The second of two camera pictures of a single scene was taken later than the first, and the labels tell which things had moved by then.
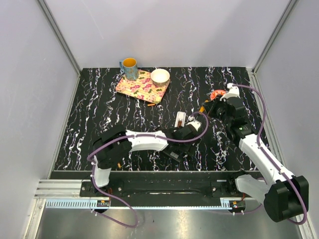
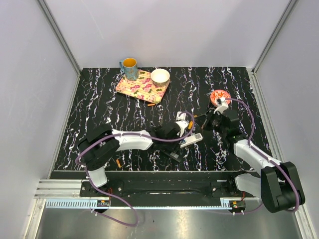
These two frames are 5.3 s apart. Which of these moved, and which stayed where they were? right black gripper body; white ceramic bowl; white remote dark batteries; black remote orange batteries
Moved: right black gripper body
Stayed: black remote orange batteries; white ceramic bowl; white remote dark batteries
